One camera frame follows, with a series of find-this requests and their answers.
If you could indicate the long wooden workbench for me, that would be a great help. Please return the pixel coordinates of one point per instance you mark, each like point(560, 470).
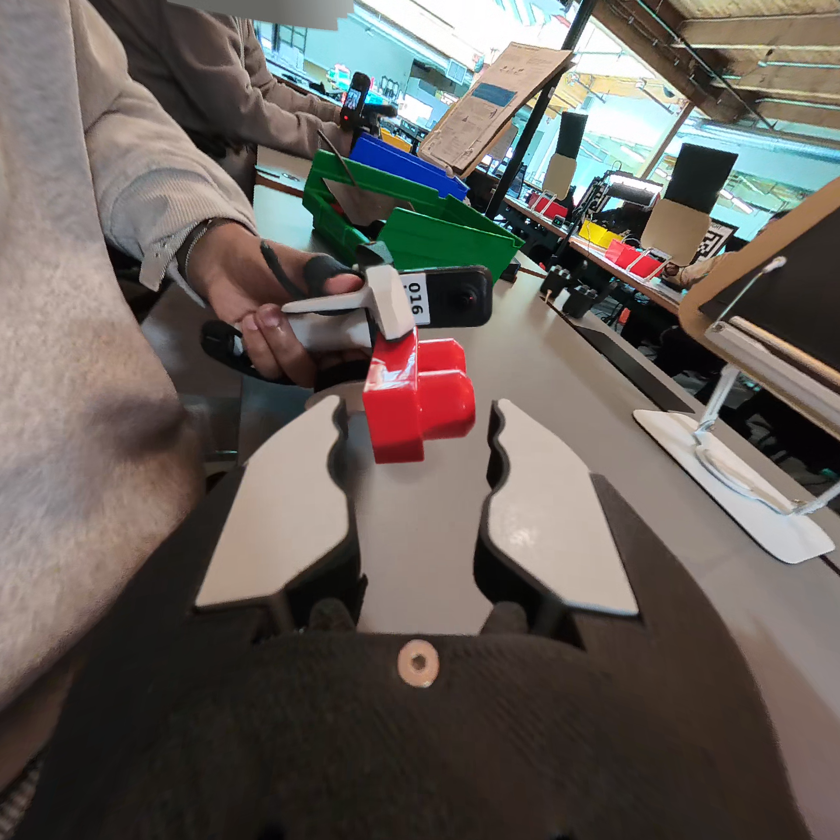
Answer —
point(663, 295)

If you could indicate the cardboard sheet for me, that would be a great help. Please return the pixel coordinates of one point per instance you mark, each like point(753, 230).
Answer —
point(492, 105)

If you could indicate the thin black rod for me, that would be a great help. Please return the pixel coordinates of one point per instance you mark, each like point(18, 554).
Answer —
point(338, 157)

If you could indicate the red plastic block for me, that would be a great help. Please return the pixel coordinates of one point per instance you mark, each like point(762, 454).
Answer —
point(420, 400)

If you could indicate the black desk mat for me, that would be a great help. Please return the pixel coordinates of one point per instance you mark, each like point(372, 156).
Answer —
point(630, 367)

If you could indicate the yellow bin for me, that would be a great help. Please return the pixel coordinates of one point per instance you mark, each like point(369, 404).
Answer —
point(600, 235)

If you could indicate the black white marker tag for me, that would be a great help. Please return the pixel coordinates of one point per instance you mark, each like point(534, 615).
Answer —
point(718, 243)

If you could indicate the grey metal sheet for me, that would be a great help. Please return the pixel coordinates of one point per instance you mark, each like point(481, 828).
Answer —
point(367, 203)

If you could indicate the red bin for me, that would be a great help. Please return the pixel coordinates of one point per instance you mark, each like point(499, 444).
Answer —
point(548, 207)
point(633, 259)

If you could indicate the black holder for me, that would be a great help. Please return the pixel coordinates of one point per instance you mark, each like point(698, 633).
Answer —
point(581, 300)
point(554, 281)

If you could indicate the person's grey hoodie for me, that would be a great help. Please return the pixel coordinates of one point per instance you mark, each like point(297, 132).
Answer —
point(65, 394)

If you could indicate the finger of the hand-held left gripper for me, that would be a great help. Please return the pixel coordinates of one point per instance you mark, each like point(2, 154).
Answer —
point(390, 302)

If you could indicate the black pillar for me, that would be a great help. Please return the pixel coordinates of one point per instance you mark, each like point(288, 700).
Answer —
point(538, 111)

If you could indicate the green plastic bin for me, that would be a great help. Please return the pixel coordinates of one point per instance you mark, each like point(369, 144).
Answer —
point(446, 243)

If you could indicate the black beige board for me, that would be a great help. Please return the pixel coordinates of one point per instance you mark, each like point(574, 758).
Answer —
point(564, 157)
point(689, 203)

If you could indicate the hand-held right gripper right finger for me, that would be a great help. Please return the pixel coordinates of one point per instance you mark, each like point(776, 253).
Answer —
point(558, 525)

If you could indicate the person's left forearm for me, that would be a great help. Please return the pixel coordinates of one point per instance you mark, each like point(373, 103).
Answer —
point(151, 197)

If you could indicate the blue plastic bin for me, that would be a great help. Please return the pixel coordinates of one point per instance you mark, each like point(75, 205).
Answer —
point(407, 167)

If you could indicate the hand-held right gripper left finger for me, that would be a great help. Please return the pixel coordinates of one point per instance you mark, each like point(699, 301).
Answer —
point(282, 518)

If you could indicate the small black box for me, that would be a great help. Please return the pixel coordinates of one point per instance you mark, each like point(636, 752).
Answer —
point(512, 270)

